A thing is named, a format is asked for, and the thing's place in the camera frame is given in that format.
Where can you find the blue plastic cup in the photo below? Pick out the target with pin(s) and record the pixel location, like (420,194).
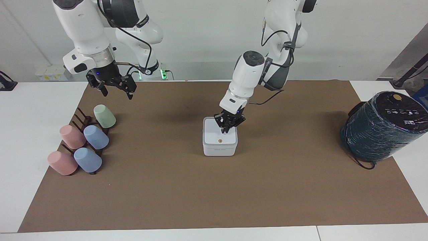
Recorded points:
(87,160)
(96,137)

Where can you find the green plastic cup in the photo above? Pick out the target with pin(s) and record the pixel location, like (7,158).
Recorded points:
(105,116)

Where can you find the white square trash can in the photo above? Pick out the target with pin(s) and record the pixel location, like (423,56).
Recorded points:
(217,144)

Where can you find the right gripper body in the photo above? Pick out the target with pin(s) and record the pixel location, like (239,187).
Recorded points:
(106,74)

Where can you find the pink plastic cup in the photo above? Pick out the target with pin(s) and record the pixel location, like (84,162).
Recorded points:
(72,136)
(62,163)

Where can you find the dark cylindrical appliance in wrap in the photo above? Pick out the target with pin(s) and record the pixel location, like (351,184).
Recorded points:
(381,130)

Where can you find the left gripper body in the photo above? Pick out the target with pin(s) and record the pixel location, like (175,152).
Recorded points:
(234,114)

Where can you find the black stand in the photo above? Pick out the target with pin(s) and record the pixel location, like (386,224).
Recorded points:
(409,73)
(7,84)

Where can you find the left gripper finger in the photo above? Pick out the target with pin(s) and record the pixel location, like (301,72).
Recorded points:
(221,123)
(236,123)

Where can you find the dark wooden cup rack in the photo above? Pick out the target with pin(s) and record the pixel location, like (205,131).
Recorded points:
(82,117)

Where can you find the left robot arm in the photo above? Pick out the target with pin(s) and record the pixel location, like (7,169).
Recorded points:
(248,75)

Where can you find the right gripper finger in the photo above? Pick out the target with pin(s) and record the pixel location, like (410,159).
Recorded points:
(99,86)
(130,85)

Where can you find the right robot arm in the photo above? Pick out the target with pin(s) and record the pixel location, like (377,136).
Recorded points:
(83,30)

